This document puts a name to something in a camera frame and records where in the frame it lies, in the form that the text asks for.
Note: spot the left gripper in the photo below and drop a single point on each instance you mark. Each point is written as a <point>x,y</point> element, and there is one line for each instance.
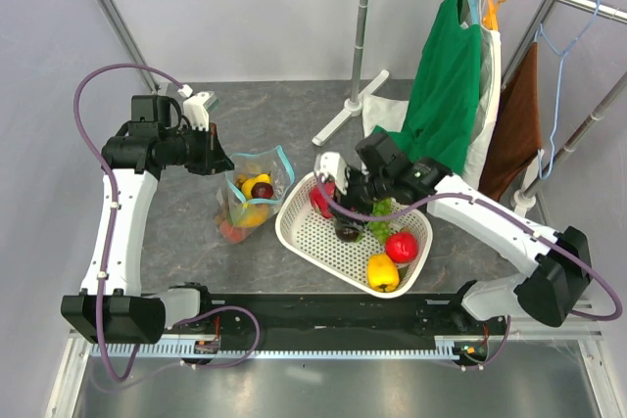
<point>214,159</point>

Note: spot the white plastic basket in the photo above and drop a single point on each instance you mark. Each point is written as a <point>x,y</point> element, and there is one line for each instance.
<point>309,235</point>

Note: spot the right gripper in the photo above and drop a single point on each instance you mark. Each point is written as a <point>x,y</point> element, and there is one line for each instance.
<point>348,201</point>

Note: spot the light blue hanger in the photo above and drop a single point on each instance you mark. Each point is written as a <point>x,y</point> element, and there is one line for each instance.
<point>468,12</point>

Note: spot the orange green mango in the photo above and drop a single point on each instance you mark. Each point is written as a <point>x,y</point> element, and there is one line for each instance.
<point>251,216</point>

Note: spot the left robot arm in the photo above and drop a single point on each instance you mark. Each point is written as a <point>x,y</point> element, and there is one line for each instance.
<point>161,132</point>

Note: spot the green shirt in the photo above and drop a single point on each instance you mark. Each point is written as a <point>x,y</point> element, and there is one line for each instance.
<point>445,95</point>

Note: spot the yellow lemon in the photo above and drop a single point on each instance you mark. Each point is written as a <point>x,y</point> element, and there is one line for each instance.
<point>248,184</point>

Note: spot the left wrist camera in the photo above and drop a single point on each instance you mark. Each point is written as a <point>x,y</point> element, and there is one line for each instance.
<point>196,107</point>

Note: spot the dark mangosteen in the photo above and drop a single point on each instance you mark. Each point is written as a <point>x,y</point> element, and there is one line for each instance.
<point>347,234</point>

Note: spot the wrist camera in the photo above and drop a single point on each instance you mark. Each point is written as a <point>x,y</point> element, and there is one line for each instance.
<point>196,107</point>
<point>332,166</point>

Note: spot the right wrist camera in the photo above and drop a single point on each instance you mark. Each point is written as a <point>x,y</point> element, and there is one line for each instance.
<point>332,166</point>

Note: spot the blue wire hanger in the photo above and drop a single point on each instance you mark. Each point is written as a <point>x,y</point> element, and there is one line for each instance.
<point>546,169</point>

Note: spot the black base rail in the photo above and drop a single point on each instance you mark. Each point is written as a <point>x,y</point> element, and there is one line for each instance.
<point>352,322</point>

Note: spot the green grape bunch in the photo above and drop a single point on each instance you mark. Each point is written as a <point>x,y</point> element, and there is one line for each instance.
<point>381,230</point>

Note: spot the brown longan bunch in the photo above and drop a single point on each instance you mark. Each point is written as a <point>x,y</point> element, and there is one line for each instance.
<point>230,208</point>

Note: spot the white cable duct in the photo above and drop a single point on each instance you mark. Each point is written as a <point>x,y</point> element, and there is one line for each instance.
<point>177,348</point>

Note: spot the orange peach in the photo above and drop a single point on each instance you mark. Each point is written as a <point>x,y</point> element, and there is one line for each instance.
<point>233,235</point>

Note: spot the yellow bell pepper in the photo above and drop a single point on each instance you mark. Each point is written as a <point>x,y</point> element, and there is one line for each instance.
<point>382,274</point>

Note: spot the clear zip top bag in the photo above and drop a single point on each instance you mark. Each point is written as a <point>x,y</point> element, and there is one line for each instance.
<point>276,164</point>

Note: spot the red pomegranate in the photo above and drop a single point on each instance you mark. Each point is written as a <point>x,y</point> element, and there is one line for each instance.
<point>402,247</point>

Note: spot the pink dragon fruit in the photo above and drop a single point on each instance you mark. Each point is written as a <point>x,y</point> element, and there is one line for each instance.
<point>319,203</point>

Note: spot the metal clothes rack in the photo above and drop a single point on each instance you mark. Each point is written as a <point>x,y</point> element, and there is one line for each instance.
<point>353,105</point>

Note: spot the brown towel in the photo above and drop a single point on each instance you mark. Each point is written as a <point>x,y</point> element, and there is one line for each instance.
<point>517,138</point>

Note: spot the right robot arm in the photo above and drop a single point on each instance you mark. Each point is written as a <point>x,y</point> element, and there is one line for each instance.
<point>551,267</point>

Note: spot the dark red plum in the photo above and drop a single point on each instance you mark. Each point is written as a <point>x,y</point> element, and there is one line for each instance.
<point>262,190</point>

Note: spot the white garment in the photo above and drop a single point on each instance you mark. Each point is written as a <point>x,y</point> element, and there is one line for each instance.
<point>391,113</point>

